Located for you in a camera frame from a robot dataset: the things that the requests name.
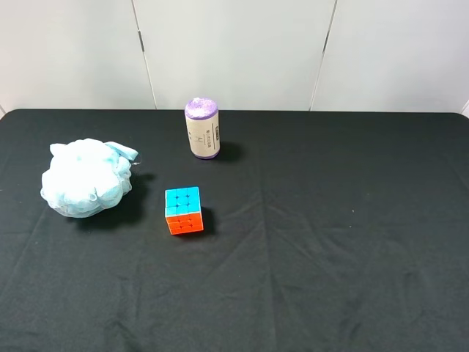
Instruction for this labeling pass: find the colourful puzzle cube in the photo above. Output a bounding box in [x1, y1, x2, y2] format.
[165, 186, 204, 235]

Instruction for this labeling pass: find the light blue bath loofah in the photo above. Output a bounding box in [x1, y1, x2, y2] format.
[40, 139, 139, 219]

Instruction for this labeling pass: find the purple-capped beige cylinder roll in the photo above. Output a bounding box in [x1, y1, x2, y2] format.
[184, 98, 221, 159]

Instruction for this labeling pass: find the black tablecloth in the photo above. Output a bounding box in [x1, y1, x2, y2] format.
[1, 110, 468, 351]

